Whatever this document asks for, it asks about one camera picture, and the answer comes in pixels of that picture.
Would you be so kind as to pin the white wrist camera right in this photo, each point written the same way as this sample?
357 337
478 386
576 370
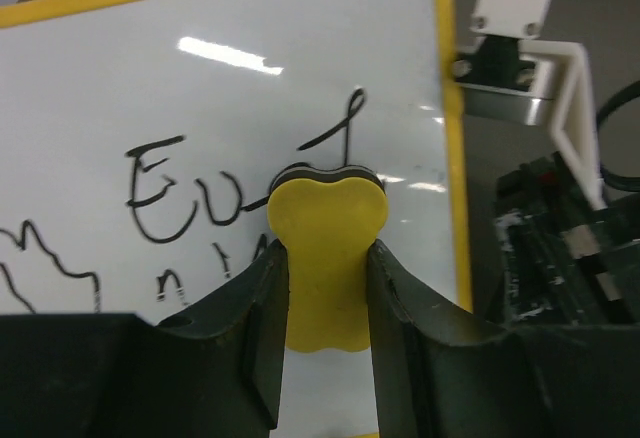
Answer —
511 75

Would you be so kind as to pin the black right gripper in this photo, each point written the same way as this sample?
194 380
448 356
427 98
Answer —
562 261

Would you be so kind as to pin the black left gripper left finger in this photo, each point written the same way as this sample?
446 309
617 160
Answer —
212 370

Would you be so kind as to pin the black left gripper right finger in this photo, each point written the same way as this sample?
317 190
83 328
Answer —
440 371

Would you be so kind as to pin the yellow-framed whiteboard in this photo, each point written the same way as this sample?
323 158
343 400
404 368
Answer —
140 140

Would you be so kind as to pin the yellow bone-shaped whiteboard eraser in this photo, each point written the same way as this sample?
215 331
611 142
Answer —
327 220

